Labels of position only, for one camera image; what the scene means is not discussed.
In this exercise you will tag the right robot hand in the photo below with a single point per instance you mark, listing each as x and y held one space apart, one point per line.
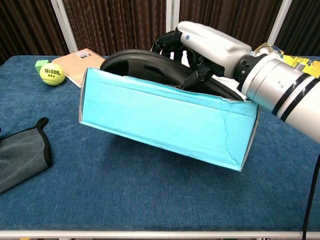
212 42

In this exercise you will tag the black rubber slide sandals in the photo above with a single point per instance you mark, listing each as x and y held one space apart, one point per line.
140 63

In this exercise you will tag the light blue shoe box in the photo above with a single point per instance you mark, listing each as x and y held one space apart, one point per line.
162 120

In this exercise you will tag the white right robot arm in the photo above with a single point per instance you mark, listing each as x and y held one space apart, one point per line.
287 90

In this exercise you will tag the brown pleated curtain panel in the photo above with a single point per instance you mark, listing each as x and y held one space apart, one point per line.
305 25
25 25
112 22
225 15

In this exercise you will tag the yellow bag of cotton balls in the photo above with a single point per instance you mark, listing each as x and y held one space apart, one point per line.
300 65

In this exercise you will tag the brown spiral notebook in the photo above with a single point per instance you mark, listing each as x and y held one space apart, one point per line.
75 65

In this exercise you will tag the yellow tennis ball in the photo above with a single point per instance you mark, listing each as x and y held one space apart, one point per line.
52 78

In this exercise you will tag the blue velvet tablecloth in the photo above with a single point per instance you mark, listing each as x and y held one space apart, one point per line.
150 200

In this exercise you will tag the green foam block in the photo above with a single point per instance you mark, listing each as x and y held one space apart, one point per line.
38 65

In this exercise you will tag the grey cloth with black trim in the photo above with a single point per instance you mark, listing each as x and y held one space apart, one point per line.
20 155

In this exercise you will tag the white frame post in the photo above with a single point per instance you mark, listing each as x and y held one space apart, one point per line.
172 15
64 27
279 25

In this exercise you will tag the white table edge rail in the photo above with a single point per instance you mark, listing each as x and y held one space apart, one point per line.
150 234

